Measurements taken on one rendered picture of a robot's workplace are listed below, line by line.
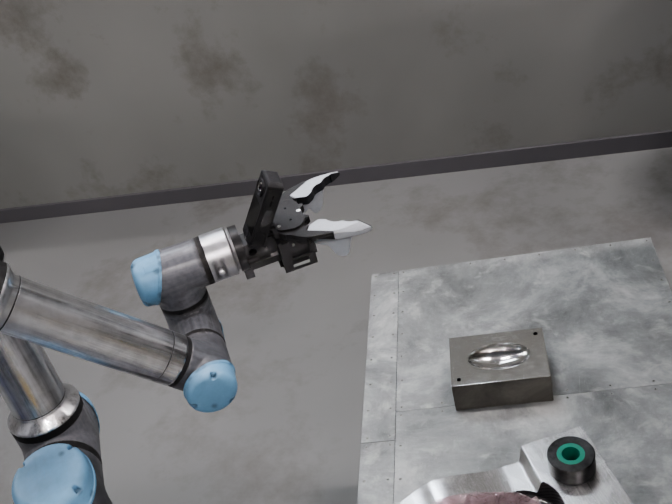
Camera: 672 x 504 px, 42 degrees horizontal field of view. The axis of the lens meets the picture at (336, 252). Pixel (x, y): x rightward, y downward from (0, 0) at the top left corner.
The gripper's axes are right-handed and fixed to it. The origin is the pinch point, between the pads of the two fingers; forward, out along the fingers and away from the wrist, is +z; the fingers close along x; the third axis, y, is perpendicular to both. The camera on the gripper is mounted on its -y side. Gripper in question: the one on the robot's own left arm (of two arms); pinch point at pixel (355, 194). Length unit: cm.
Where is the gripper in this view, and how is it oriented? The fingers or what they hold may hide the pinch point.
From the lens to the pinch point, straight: 132.6
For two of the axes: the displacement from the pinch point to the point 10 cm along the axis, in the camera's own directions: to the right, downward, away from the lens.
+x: 3.2, 6.0, -7.4
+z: 9.3, -3.4, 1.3
